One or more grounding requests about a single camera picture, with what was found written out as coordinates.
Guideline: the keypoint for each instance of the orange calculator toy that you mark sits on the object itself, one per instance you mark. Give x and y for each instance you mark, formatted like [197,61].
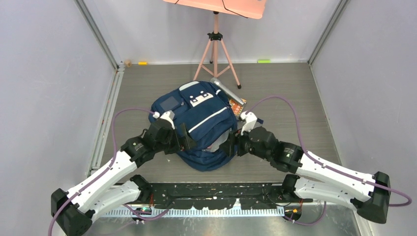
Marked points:
[236,107]

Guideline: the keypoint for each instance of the pink music stand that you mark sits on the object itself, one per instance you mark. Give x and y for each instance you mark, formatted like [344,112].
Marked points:
[249,9]

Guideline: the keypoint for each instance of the small cork piece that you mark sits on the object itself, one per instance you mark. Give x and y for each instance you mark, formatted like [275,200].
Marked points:
[127,63]

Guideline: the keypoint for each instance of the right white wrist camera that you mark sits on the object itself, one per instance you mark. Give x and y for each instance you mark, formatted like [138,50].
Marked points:
[249,120]

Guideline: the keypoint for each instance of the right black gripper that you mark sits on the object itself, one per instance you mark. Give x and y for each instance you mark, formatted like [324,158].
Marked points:
[228,146]

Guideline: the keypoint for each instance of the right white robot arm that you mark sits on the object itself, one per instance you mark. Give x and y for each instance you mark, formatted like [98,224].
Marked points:
[311,177]

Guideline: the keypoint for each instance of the green tape piece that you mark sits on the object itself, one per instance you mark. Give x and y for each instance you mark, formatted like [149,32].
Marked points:
[263,61]

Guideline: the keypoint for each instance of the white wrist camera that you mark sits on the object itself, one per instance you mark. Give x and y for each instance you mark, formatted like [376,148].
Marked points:
[249,120]
[168,116]

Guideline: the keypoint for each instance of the silver microphone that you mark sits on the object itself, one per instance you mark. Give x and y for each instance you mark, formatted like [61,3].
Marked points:
[227,91]

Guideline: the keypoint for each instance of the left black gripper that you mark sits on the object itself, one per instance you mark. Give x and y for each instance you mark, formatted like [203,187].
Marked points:
[185,141]

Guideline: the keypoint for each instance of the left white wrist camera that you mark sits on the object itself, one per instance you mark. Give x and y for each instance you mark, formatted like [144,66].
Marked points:
[168,116]

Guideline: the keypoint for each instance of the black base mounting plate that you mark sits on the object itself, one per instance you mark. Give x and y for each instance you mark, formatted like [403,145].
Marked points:
[215,196]

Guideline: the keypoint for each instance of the navy blue student backpack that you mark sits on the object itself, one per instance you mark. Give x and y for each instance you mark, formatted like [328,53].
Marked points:
[205,110]

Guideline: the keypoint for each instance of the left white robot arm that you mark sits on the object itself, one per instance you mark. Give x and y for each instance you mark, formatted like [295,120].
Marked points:
[72,209]

